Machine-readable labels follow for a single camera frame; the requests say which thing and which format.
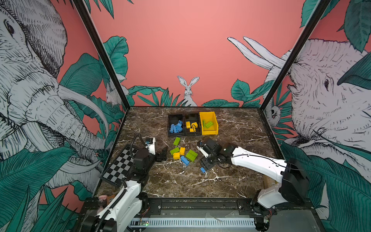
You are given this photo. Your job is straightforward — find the green lego small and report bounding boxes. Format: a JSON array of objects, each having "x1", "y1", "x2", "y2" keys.
[{"x1": 170, "y1": 148, "x2": 180, "y2": 155}]

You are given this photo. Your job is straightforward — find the large green lego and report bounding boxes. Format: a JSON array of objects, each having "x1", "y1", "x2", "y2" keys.
[{"x1": 185, "y1": 150, "x2": 198, "y2": 162}]

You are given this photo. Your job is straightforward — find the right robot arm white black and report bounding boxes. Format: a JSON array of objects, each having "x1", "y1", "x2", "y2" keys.
[{"x1": 197, "y1": 137, "x2": 309, "y2": 215}]

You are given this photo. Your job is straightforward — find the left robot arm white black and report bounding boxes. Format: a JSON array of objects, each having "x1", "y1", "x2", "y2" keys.
[{"x1": 77, "y1": 144, "x2": 169, "y2": 232}]

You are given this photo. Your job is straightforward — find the checkerboard calibration plate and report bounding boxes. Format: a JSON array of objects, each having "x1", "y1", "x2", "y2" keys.
[{"x1": 100, "y1": 144, "x2": 134, "y2": 187}]

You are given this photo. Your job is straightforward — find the yellow bin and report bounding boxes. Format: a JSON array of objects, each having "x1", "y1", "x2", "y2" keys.
[{"x1": 199, "y1": 112, "x2": 219, "y2": 135}]

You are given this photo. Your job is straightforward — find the left black bin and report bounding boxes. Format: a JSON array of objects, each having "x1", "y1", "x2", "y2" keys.
[{"x1": 167, "y1": 114, "x2": 185, "y2": 137}]

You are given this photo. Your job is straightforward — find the black bin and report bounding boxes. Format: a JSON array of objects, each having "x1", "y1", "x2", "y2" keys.
[
  {"x1": 184, "y1": 113, "x2": 202, "y2": 136},
  {"x1": 167, "y1": 114, "x2": 185, "y2": 137}
]

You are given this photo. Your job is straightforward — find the middle black bin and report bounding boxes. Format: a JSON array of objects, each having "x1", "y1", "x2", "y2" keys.
[{"x1": 184, "y1": 113, "x2": 202, "y2": 136}]

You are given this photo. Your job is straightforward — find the pink hourglass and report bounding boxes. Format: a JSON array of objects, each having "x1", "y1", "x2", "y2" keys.
[{"x1": 98, "y1": 195, "x2": 108, "y2": 208}]

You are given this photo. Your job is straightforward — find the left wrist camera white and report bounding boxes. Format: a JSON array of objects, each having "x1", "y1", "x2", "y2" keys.
[{"x1": 145, "y1": 137, "x2": 156, "y2": 155}]

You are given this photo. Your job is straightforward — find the white slotted cable duct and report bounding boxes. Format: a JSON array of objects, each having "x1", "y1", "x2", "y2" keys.
[{"x1": 129, "y1": 217, "x2": 256, "y2": 228}]

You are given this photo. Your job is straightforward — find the left black frame post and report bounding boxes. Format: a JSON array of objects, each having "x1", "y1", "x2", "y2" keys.
[{"x1": 73, "y1": 0, "x2": 130, "y2": 111}]

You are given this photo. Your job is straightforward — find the black frame post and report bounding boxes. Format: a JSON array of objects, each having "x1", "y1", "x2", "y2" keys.
[
  {"x1": 260, "y1": 0, "x2": 331, "y2": 111},
  {"x1": 73, "y1": 0, "x2": 130, "y2": 111}
]

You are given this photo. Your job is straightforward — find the black front rail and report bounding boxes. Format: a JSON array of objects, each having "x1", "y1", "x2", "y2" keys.
[{"x1": 83, "y1": 198, "x2": 314, "y2": 217}]

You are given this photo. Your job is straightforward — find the right black frame post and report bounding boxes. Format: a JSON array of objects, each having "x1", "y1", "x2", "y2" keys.
[{"x1": 260, "y1": 0, "x2": 331, "y2": 111}]

